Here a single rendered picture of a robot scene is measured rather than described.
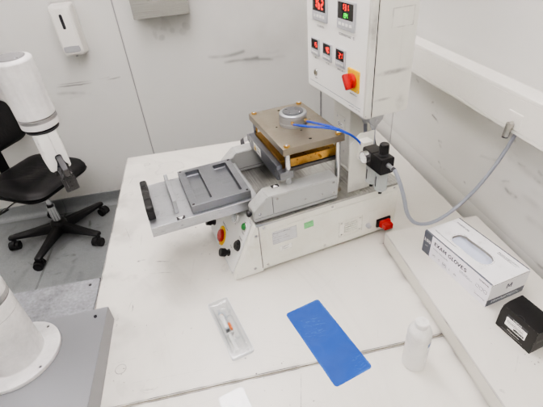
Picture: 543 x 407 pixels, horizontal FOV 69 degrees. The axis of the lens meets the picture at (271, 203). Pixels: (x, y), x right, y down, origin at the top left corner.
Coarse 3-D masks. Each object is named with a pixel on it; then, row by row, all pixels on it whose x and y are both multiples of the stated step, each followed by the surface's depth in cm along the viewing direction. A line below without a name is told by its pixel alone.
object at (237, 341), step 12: (228, 300) 106; (216, 312) 103; (228, 312) 103; (228, 324) 100; (240, 324) 99; (228, 336) 97; (240, 336) 96; (228, 348) 94; (240, 348) 94; (252, 348) 93
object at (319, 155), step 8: (264, 136) 119; (264, 144) 116; (272, 152) 111; (304, 152) 110; (312, 152) 109; (320, 152) 110; (328, 152) 111; (280, 160) 107; (296, 160) 108; (304, 160) 109; (312, 160) 110; (320, 160) 111; (328, 160) 112; (296, 168) 110
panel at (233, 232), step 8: (224, 216) 125; (216, 224) 131; (224, 224) 125; (232, 224) 119; (240, 224) 114; (248, 224) 110; (216, 232) 130; (224, 232) 124; (232, 232) 119; (240, 232) 114; (248, 232) 109; (224, 240) 123; (232, 240) 118; (240, 240) 113; (232, 248) 118; (240, 248) 113; (232, 256) 117; (240, 256) 113; (232, 264) 116; (232, 272) 116
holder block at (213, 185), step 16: (224, 160) 123; (192, 176) 119; (208, 176) 116; (224, 176) 118; (240, 176) 114; (192, 192) 109; (208, 192) 111; (224, 192) 108; (240, 192) 107; (192, 208) 104; (208, 208) 106
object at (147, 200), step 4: (140, 184) 112; (144, 184) 112; (144, 188) 110; (148, 188) 113; (144, 192) 108; (148, 192) 108; (144, 196) 107; (148, 196) 106; (144, 200) 105; (148, 200) 105; (148, 204) 103; (152, 204) 104; (148, 208) 102; (152, 208) 103; (148, 212) 103; (152, 212) 103; (148, 216) 103; (152, 216) 104
